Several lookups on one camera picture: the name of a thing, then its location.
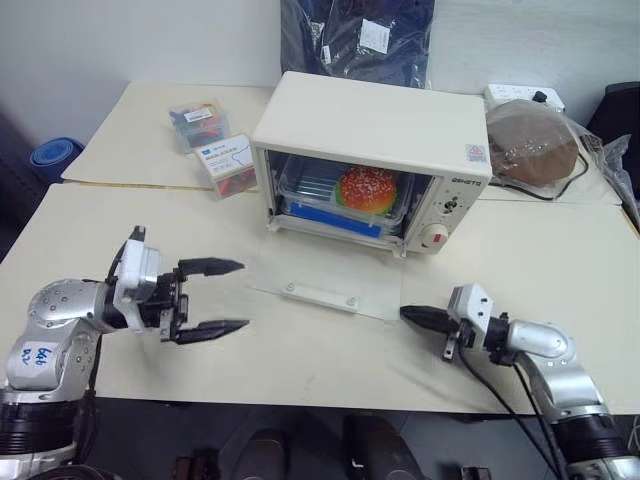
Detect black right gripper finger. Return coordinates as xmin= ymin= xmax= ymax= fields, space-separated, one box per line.
xmin=399 ymin=305 xmax=453 ymax=326
xmin=402 ymin=314 xmax=452 ymax=334

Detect dark bagged garment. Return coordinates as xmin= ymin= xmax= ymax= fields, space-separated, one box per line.
xmin=279 ymin=0 xmax=436 ymax=91

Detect black power cord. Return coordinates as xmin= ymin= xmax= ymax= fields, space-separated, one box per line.
xmin=492 ymin=142 xmax=592 ymax=202

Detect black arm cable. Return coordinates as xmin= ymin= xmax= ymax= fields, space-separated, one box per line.
xmin=74 ymin=224 xmax=149 ymax=461
xmin=457 ymin=344 xmax=571 ymax=480

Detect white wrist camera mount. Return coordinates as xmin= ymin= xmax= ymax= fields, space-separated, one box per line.
xmin=446 ymin=283 xmax=494 ymax=349
xmin=113 ymin=238 xmax=164 ymax=334

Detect clear box colourful parts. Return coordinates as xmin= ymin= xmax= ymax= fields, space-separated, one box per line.
xmin=167 ymin=101 xmax=233 ymax=156

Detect cream toaster oven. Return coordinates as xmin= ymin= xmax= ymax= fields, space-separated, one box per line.
xmin=249 ymin=70 xmax=494 ymax=259

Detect clear food container blue clip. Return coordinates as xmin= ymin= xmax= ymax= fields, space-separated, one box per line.
xmin=277 ymin=153 xmax=417 ymax=242

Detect dark rounded shape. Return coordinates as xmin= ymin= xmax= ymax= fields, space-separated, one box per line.
xmin=243 ymin=426 xmax=290 ymax=480

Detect clear box white blue label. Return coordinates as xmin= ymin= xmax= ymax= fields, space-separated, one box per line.
xmin=195 ymin=133 xmax=260 ymax=203

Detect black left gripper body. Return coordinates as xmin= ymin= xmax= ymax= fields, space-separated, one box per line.
xmin=140 ymin=266 xmax=191 ymax=344

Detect black chair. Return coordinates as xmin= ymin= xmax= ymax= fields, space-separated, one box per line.
xmin=586 ymin=81 xmax=640 ymax=147

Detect cream oven knob red mark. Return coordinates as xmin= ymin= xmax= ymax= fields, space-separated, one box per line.
xmin=421 ymin=222 xmax=452 ymax=252

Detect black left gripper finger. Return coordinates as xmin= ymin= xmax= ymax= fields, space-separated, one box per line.
xmin=174 ymin=256 xmax=246 ymax=280
xmin=174 ymin=319 xmax=251 ymax=346

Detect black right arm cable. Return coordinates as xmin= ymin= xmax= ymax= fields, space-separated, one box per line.
xmin=457 ymin=344 xmax=571 ymax=480

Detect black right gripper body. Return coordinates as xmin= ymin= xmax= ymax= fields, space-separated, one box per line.
xmin=441 ymin=319 xmax=479 ymax=364

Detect glass oven door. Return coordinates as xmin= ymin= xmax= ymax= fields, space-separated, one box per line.
xmin=242 ymin=238 xmax=404 ymax=327

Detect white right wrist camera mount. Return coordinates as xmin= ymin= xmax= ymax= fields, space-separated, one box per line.
xmin=446 ymin=283 xmax=494 ymax=349

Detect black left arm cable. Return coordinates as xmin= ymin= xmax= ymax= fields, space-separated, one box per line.
xmin=74 ymin=224 xmax=149 ymax=461

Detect white power strip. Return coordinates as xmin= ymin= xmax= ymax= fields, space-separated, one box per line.
xmin=482 ymin=83 xmax=568 ymax=113

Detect brown item in plastic bag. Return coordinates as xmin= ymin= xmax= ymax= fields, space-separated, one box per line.
xmin=484 ymin=98 xmax=640 ymax=224

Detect toy hamburger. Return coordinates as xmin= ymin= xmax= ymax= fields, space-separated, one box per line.
xmin=333 ymin=165 xmax=400 ymax=218

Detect brown bread loaf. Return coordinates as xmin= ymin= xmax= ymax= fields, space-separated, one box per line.
xmin=487 ymin=99 xmax=579 ymax=187

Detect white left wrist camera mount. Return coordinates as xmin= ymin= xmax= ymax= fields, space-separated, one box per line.
xmin=113 ymin=238 xmax=164 ymax=334

